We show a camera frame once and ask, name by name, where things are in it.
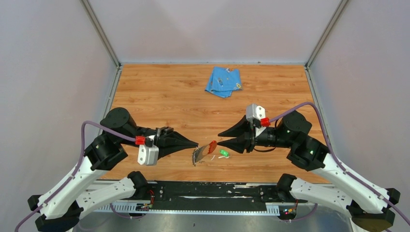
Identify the blue folded cloth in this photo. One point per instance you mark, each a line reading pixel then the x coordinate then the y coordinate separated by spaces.
pixel 223 82

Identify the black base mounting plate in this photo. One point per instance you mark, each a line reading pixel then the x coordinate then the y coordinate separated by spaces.
pixel 211 196

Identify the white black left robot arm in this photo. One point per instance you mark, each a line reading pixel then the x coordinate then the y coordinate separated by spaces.
pixel 61 208

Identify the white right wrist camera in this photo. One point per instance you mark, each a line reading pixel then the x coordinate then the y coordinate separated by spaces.
pixel 254 114

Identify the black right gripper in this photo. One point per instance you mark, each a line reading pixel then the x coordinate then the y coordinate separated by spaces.
pixel 244 133

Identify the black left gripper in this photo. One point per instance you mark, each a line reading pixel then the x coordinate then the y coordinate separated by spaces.
pixel 169 141

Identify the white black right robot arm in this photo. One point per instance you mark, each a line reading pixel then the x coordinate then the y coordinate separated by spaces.
pixel 367 205

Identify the metal keyring plate with spring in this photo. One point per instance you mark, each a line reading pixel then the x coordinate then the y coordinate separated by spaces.
pixel 200 152

